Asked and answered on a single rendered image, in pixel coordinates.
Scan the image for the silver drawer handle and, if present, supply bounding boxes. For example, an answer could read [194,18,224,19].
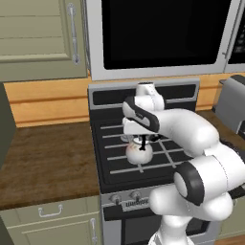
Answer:
[37,204,64,219]

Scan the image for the black oven door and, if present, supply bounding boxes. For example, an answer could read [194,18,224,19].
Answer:
[102,206,222,245]

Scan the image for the silver base cupboard handle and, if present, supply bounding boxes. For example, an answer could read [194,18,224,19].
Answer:
[89,217,99,245]

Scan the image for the silver microwave oven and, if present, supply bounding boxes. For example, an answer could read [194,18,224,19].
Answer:
[84,0,245,82]

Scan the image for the silver stove knob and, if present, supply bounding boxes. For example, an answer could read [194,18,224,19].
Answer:
[130,189,144,203]
[109,193,123,206]

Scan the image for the silver and black stove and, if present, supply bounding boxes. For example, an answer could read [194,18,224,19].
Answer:
[87,78,225,245]

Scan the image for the green wall cupboard door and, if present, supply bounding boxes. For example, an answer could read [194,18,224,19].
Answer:
[0,0,89,82]

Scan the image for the white kettle with black handle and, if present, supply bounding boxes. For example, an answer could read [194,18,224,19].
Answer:
[125,135,154,166]

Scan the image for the silver wall cupboard handle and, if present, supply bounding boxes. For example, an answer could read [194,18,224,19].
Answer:
[66,2,81,66]

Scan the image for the dark green tall cabinet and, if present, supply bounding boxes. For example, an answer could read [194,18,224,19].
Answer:
[0,81,17,169]

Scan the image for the green base cupboard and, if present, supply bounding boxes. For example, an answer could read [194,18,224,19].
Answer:
[218,198,245,239]

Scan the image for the green base cupboard door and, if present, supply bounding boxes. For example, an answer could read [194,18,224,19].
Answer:
[6,219,103,245]

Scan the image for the green drawer front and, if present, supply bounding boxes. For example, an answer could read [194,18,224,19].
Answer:
[0,195,101,228]

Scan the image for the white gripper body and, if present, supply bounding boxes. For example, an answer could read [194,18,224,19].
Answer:
[122,117,151,138]

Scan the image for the silver microwave door handle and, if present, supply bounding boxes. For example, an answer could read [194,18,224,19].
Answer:
[222,0,245,60]

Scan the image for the silver toaster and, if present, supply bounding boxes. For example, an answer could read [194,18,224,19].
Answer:
[212,74,245,135]

